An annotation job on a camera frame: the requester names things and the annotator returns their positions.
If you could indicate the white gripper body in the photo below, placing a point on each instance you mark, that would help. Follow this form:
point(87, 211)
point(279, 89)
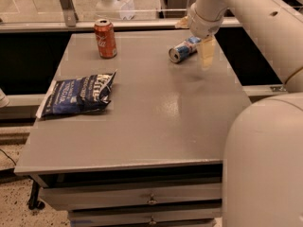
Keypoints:
point(203, 27)

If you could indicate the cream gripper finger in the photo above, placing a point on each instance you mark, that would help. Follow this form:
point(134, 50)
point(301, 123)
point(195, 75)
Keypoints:
point(182, 23)
point(206, 51)

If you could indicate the blue silver redbull can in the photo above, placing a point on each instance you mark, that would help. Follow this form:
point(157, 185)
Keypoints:
point(183, 50)

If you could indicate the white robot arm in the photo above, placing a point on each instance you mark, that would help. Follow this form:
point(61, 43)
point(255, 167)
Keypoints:
point(263, 153)

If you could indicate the orange coca-cola can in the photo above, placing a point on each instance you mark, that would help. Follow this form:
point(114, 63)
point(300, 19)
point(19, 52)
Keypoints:
point(105, 36)

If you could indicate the blue chips bag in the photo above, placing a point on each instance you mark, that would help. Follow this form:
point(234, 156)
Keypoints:
point(77, 96)

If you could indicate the grey drawer cabinet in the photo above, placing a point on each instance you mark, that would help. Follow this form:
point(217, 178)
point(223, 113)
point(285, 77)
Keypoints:
point(166, 124)

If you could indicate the top grey drawer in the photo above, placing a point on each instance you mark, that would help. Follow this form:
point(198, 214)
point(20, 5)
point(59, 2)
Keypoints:
point(90, 197)

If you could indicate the grey drawer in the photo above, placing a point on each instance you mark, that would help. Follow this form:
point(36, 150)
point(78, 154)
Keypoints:
point(144, 217)
point(90, 197)

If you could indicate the black caster wheel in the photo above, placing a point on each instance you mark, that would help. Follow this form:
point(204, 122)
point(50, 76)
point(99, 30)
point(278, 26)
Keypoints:
point(33, 202)

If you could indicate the white pedestal base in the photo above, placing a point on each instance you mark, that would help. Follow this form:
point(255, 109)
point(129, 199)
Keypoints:
point(115, 9)

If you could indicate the left metal rail bracket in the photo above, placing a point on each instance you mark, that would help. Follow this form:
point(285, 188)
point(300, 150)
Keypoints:
point(69, 13)

